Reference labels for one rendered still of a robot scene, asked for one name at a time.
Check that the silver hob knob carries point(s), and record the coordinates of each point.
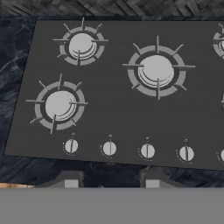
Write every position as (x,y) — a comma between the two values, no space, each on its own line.
(109,148)
(71,146)
(186,153)
(222,155)
(147,151)

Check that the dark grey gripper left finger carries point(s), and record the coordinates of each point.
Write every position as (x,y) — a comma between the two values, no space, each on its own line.
(71,178)

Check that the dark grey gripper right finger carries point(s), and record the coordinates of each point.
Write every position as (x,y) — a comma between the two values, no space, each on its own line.
(151,176)

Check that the black gas hob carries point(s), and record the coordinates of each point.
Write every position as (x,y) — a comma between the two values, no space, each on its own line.
(113,110)

